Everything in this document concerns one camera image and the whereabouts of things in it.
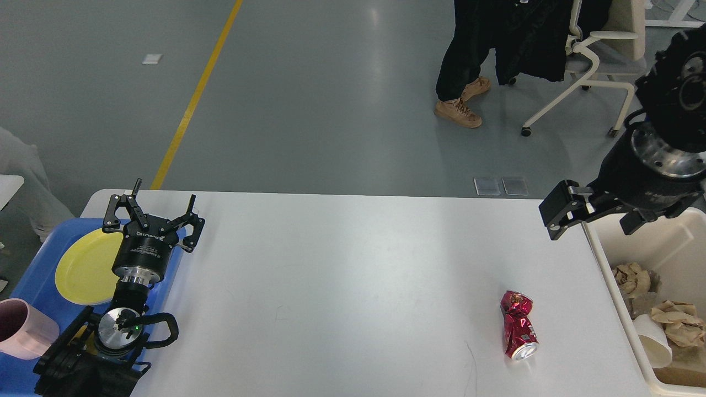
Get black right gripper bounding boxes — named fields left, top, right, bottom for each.
left=539, top=129, right=704, bottom=240

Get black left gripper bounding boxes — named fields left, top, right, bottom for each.
left=102, top=178, right=206, bottom=286

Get yellow plastic plate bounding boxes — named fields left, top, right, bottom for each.
left=55, top=229, right=123, bottom=305

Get aluminium foil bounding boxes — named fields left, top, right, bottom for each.
left=621, top=270, right=662, bottom=320

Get small brown paper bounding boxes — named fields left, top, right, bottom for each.
left=650, top=300, right=705, bottom=347

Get white paper cup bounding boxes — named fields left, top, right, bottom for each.
left=633, top=314, right=672, bottom=368

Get red snack wrapper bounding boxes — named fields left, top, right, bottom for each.
left=501, top=291, right=539, bottom=361

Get pink mug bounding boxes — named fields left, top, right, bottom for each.
left=1, top=298, right=60, bottom=360

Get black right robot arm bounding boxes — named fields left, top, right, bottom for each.
left=539, top=26, right=705, bottom=240

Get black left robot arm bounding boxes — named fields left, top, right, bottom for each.
left=33, top=179, right=205, bottom=396

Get white plastic bin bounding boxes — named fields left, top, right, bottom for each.
left=582, top=208, right=705, bottom=396

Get floor outlet plates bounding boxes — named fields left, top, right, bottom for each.
left=473, top=177, right=529, bottom=196

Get blue plastic tray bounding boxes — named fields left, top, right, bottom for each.
left=1, top=218, right=186, bottom=396

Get white side table left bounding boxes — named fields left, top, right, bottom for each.
left=0, top=174, right=25, bottom=211

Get person in white trousers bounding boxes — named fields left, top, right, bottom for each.
left=1, top=128, right=74, bottom=243

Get white office chair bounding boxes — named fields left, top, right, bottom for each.
left=520, top=1, right=646, bottom=137

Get black jacket on chair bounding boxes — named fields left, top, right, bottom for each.
left=494, top=0, right=613, bottom=87

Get person in black trousers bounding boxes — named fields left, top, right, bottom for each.
left=434, top=1, right=493, bottom=128

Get white desk leg background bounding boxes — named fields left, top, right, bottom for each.
left=644, top=1, right=704, bottom=28

